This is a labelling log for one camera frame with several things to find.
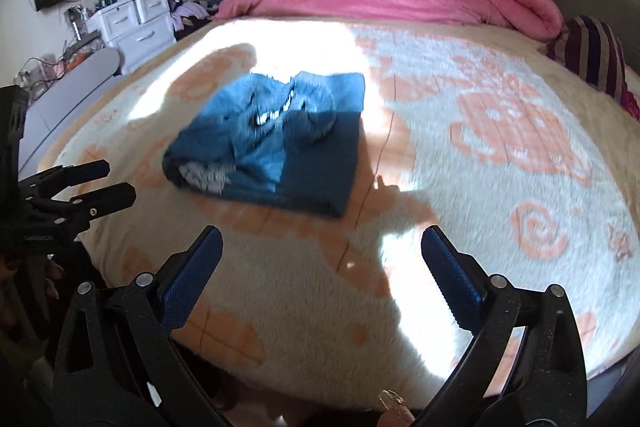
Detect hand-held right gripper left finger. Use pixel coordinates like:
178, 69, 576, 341
52, 226, 232, 427

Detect purple striped pillow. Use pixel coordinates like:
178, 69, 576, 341
545, 14, 640, 120

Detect white and peach fluffy blanket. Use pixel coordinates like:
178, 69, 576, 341
30, 18, 640, 408

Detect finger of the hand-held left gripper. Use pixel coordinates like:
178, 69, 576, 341
19, 159, 111, 200
30, 182, 137, 234

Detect person's left hand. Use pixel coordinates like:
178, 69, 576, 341
0, 254, 63, 302

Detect white drawer cabinet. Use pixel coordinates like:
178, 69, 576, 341
85, 0, 178, 75

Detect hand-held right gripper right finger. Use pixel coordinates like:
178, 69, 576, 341
414, 225, 589, 427

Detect grey oval table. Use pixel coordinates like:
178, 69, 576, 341
17, 47, 122, 178

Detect pile of clothes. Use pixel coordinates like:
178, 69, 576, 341
167, 0, 233, 35

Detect person's right hand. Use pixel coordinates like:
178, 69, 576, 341
377, 388, 416, 427

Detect blue pants with white lace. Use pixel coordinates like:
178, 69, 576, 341
161, 71, 367, 219

